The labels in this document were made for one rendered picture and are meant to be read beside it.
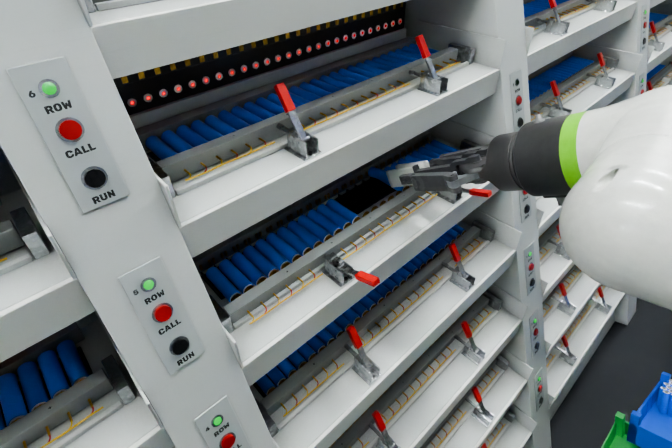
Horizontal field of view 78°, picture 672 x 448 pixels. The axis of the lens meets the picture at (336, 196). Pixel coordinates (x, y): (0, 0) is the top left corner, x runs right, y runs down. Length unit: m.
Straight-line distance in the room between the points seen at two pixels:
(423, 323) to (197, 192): 0.47
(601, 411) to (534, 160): 1.21
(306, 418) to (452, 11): 0.72
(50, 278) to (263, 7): 0.33
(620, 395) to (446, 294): 0.96
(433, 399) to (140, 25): 0.79
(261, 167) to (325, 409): 0.38
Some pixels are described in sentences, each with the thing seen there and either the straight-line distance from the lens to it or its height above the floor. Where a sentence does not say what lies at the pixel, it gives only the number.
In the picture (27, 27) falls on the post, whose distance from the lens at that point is 0.41.
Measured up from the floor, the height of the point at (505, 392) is 0.37.
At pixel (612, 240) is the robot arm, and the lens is 0.36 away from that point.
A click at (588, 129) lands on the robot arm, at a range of 0.50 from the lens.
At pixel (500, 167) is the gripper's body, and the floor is 1.05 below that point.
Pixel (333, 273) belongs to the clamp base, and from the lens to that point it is 0.59.
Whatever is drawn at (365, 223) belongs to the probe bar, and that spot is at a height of 0.97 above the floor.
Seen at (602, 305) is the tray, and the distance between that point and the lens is 1.68.
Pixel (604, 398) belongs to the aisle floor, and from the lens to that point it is 1.67.
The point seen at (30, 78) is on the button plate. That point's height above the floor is 1.28.
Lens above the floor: 1.26
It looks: 22 degrees down
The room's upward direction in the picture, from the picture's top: 15 degrees counter-clockwise
